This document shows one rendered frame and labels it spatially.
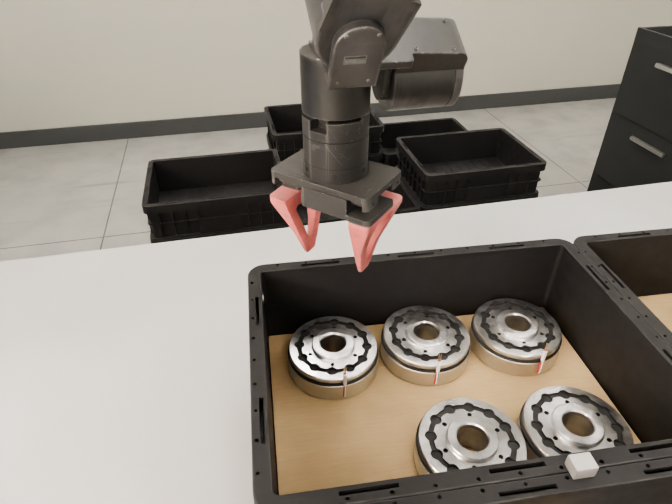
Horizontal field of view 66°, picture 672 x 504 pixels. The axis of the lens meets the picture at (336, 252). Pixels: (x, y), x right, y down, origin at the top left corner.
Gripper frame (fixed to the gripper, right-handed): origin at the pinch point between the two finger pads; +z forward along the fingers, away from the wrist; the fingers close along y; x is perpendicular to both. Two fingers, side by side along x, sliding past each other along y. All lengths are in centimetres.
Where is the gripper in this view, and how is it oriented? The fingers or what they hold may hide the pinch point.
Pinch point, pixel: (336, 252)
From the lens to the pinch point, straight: 52.0
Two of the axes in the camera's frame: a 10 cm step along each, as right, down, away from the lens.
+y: -8.5, -3.1, 4.3
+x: -5.3, 5.0, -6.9
